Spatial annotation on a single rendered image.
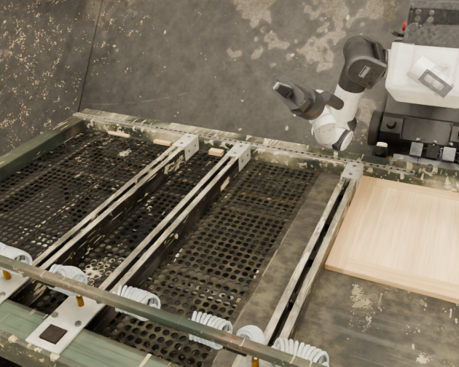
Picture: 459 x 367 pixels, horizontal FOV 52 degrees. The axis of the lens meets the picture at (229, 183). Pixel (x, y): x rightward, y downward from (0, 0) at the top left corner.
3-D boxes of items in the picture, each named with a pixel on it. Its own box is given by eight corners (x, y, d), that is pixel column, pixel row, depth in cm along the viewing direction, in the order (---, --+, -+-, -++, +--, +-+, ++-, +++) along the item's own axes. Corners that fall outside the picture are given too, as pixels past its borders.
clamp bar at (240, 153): (254, 159, 203) (254, 107, 190) (68, 383, 112) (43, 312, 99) (233, 155, 207) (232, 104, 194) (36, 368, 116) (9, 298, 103)
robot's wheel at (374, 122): (374, 121, 278) (374, 103, 260) (383, 122, 276) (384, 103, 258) (366, 151, 271) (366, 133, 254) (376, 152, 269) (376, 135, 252)
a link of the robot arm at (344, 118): (324, 124, 177) (341, 73, 161) (354, 140, 172) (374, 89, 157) (308, 137, 170) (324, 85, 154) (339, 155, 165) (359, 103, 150)
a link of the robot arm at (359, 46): (336, 72, 161) (348, 35, 152) (362, 76, 161) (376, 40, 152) (339, 90, 153) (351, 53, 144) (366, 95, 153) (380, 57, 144)
